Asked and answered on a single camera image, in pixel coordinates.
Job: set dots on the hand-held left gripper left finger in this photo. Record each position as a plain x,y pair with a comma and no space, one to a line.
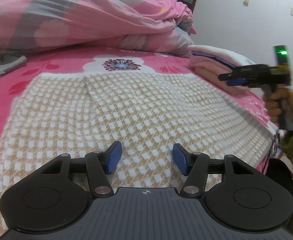
115,157

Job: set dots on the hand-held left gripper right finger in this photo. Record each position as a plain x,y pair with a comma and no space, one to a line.
181,158

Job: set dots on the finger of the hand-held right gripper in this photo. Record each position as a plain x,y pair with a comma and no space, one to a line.
237,82
235,74

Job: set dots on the beige white houndstooth knit cardigan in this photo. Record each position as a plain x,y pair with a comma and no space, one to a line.
136,110

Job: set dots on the person's right hand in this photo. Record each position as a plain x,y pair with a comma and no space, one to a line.
272,107

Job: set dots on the white folded cloth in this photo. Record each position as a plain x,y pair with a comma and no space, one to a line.
224,52

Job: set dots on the navy folded cloth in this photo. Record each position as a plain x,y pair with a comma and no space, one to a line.
211,56

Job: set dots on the black rounded object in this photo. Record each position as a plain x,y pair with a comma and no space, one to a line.
281,180

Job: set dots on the grey hoodie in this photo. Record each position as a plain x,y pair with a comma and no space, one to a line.
6,63

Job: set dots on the pink grey floral quilt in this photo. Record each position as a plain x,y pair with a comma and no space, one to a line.
74,17

